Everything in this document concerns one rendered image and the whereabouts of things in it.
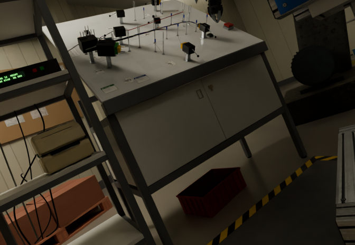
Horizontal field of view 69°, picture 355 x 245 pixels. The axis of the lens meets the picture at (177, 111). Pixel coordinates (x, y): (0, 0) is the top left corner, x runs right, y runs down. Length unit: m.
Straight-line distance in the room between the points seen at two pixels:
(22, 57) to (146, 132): 2.93
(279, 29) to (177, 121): 5.82
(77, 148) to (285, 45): 6.25
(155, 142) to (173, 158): 0.13
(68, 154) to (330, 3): 1.14
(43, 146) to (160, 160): 0.55
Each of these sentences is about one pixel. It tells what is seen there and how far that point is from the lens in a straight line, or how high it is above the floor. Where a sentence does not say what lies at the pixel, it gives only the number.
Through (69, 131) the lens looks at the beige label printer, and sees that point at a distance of 1.27.
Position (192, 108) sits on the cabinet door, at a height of 0.66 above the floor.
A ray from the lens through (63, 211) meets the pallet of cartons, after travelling 2.66.
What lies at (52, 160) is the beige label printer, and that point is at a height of 0.72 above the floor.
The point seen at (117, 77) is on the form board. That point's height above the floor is 0.97.
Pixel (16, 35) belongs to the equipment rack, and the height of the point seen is 1.44.
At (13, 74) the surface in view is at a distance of 1.27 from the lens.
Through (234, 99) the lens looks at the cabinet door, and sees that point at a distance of 1.64.
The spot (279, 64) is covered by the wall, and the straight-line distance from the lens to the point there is 7.05.
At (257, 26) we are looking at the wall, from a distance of 7.13.
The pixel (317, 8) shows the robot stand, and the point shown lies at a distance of 1.01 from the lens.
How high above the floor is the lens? 0.74
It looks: 2 degrees down
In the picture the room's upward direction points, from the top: 24 degrees counter-clockwise
